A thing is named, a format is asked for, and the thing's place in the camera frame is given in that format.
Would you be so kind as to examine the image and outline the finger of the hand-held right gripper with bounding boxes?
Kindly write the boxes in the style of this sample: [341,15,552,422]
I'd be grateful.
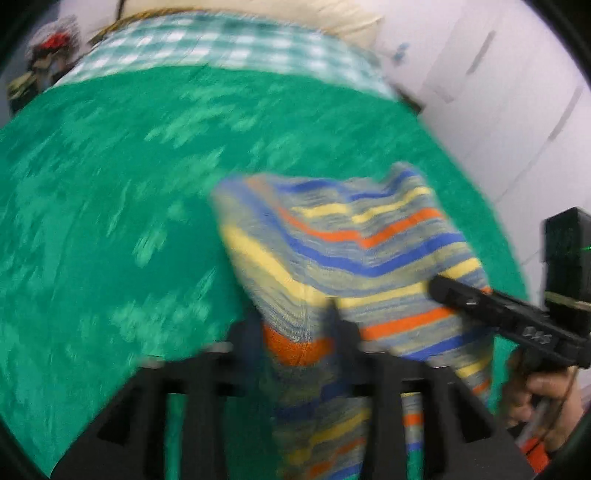
[429,274,561,356]

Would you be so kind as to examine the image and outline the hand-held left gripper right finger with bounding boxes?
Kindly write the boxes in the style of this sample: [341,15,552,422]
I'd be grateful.
[330,315,536,480]

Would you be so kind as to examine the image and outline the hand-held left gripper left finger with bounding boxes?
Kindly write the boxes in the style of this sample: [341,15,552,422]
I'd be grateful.
[51,318,265,480]

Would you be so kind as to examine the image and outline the striped knit sweater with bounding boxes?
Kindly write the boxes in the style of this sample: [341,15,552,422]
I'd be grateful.
[210,161,497,480]

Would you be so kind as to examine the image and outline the pile of clothes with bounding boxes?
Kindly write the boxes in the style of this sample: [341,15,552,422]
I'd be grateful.
[7,16,81,114]

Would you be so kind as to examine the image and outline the person's right hand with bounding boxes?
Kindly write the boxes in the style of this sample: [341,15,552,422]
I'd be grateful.
[501,348,585,455]

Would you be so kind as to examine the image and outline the orange object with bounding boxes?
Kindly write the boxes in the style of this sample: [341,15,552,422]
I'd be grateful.
[517,436,552,474]

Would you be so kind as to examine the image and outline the green blanket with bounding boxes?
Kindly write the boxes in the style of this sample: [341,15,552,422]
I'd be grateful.
[0,65,532,480]

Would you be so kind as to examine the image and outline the green white checked bedsheet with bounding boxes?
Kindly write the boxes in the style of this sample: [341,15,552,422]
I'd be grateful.
[53,11,398,100]

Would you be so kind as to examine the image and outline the cream headboard cushion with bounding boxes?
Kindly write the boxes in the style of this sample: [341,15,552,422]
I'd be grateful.
[152,0,384,49]

